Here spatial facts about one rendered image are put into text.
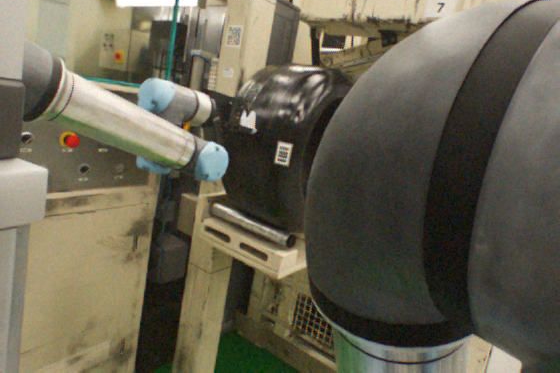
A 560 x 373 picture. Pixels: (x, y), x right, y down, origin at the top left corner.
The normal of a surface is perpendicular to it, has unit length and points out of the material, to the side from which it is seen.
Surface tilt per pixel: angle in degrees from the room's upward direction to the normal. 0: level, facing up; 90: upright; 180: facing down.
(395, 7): 90
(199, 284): 90
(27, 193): 90
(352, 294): 120
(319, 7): 90
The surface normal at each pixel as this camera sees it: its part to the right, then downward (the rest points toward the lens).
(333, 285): -0.76, 0.43
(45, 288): 0.79, 0.23
